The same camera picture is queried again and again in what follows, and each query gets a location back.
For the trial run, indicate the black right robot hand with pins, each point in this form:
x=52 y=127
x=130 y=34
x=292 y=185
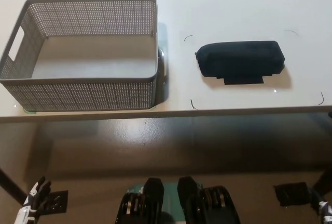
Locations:
x=325 y=212

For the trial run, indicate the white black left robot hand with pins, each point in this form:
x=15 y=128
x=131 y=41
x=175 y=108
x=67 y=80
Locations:
x=31 y=200

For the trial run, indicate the black fabric pencil case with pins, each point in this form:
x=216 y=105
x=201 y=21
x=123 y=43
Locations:
x=241 y=58

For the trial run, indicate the black table leg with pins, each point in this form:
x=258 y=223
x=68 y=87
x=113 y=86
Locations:
x=324 y=180
x=11 y=186

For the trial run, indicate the grey perforated plastic basket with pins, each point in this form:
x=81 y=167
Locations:
x=77 y=94

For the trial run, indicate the black teal robot body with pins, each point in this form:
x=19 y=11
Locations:
x=153 y=203

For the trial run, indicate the black tape patch on table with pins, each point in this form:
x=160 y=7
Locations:
x=242 y=81

